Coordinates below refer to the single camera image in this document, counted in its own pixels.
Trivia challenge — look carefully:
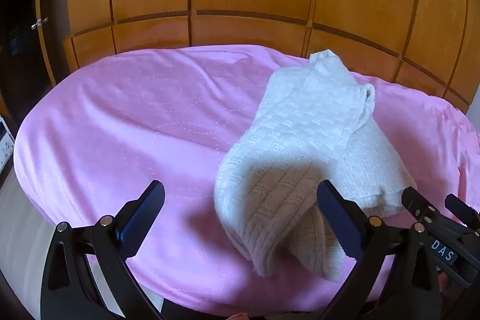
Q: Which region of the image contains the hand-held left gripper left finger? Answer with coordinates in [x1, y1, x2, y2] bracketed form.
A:
[41, 181, 166, 320]

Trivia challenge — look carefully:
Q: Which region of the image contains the white mattress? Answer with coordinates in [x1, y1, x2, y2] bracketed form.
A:
[0, 170, 94, 292]

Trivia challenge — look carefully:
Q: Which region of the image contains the white appliance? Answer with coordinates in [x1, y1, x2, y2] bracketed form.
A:
[0, 114, 16, 172]

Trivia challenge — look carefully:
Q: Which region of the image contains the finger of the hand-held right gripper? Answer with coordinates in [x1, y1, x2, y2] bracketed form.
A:
[445, 194, 480, 229]
[401, 187, 437, 225]

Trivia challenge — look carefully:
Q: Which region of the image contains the pink blanket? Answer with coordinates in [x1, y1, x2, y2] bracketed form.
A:
[13, 44, 480, 317]

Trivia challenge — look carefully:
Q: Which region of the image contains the dark door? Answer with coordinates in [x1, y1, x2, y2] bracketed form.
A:
[0, 0, 51, 126]

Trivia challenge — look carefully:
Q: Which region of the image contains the white knitted sweater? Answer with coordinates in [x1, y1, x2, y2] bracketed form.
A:
[214, 49, 418, 283]

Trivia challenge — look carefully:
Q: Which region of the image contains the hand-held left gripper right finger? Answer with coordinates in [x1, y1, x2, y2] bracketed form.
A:
[317, 181, 437, 320]

